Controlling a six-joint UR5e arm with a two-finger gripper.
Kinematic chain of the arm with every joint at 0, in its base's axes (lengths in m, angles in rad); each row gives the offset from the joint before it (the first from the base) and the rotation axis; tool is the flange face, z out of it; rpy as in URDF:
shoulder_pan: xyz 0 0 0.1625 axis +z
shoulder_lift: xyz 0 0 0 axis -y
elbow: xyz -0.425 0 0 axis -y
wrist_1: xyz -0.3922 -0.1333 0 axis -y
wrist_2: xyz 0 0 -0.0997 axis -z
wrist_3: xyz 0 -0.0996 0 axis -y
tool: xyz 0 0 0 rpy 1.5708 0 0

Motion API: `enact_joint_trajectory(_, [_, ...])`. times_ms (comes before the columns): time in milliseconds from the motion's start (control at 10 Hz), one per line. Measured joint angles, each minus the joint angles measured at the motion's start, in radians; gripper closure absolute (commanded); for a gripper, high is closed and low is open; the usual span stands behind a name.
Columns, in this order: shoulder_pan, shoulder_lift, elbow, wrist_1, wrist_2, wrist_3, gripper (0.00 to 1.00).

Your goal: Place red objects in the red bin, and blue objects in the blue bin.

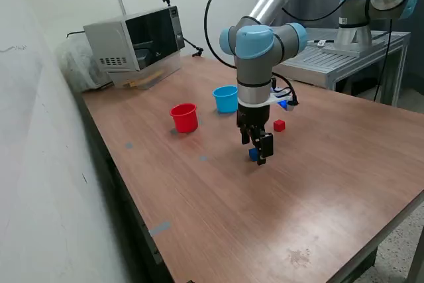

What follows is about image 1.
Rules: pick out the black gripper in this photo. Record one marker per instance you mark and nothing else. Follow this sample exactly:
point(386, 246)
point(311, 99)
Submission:
point(253, 115)

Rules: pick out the blue cube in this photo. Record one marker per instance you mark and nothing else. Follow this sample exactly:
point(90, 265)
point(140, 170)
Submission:
point(252, 154)

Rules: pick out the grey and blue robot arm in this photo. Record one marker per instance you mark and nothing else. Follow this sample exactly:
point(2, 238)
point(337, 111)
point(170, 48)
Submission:
point(253, 74)

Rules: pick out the blue plastic bin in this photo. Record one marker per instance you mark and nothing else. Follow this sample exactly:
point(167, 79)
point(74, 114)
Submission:
point(225, 102)

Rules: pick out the red plastic bin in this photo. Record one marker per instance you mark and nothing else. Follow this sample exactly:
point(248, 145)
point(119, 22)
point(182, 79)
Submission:
point(183, 120)

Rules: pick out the red cube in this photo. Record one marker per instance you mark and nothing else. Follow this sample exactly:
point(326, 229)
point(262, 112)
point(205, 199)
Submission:
point(279, 125)

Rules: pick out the small tape marker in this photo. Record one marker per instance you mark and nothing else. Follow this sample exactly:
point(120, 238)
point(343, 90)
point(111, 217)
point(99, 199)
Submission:
point(202, 157)
point(128, 146)

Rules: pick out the aluminium extrusion robot table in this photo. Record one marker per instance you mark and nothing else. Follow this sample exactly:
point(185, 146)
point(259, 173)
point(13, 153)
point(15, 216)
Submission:
point(314, 61)

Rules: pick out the clear acrylic stand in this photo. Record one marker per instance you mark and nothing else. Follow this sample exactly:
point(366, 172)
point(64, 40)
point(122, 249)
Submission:
point(165, 67)

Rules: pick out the long tape strip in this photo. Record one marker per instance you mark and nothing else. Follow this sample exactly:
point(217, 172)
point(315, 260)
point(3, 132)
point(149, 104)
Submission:
point(160, 228)

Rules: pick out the wooden strips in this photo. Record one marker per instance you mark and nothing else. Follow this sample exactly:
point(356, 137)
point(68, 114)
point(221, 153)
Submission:
point(136, 82)

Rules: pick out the aluminium robot mounting plate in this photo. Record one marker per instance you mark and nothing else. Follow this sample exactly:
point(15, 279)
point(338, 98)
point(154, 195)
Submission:
point(361, 52)

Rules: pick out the silver microwave oven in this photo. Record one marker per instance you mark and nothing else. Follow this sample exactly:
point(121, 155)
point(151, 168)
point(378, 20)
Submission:
point(109, 41)

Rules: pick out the crumpled clear plastic bag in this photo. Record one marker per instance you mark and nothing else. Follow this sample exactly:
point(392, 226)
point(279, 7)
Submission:
point(76, 64)

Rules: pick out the wrist camera on white mount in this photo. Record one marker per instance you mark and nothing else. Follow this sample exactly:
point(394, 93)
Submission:
point(281, 97)

